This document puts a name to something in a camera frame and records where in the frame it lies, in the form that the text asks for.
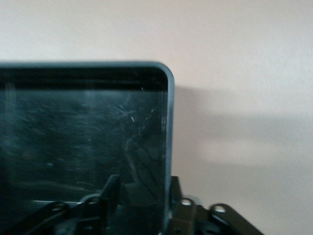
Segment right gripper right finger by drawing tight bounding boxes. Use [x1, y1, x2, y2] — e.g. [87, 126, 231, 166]
[170, 175, 198, 221]

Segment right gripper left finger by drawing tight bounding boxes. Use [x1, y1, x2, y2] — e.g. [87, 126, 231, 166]
[97, 174, 122, 221]

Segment black plastic box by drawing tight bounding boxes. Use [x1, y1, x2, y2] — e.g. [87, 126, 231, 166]
[0, 60, 176, 235]

